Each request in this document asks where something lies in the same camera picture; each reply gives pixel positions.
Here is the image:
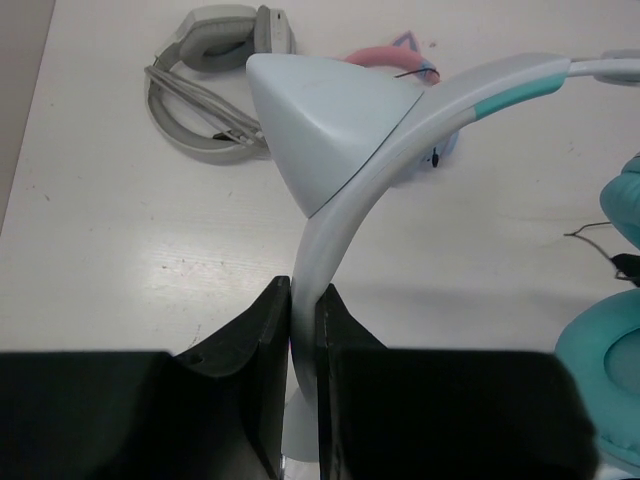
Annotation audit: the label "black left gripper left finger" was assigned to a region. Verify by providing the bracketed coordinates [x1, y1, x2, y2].
[1, 276, 290, 479]

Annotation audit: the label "black headphone audio cable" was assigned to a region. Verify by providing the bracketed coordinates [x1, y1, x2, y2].
[563, 222, 640, 289]

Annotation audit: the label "pink blue cat-ear headphones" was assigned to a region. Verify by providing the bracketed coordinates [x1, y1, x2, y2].
[344, 31, 459, 170]

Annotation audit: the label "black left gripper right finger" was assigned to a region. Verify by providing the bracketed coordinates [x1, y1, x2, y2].
[315, 287, 599, 479]

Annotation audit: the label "teal white cat-ear headphones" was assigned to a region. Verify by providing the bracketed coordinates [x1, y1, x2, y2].
[247, 49, 639, 474]

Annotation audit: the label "grey over-ear headphones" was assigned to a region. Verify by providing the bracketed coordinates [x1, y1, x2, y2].
[144, 4, 296, 164]

